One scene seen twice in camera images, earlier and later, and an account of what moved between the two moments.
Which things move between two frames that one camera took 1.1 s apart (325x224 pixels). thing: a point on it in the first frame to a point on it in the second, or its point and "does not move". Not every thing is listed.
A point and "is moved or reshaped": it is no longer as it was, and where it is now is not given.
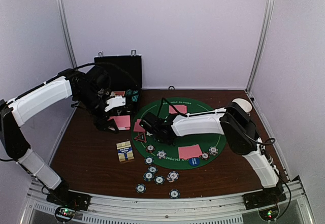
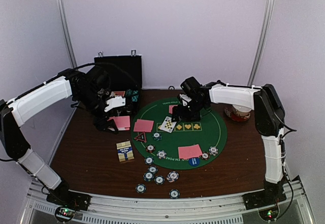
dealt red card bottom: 189,152 does not move
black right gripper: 171,140 to 176,114
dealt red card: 137,127 is moved or reshaped
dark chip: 161,154 does not move
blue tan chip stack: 172,176 does not move
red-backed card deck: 123,122 does not move
